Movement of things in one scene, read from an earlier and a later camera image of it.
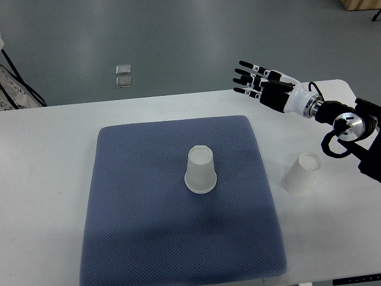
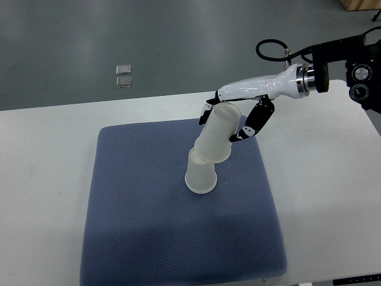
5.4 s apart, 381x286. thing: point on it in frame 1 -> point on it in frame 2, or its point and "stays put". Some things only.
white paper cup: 200,177 stays put
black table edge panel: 362,279 stays put
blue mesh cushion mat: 144,227 stays put
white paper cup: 299,179 -> 213,145
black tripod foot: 377,15 stays put
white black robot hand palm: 293,102 -> 293,83
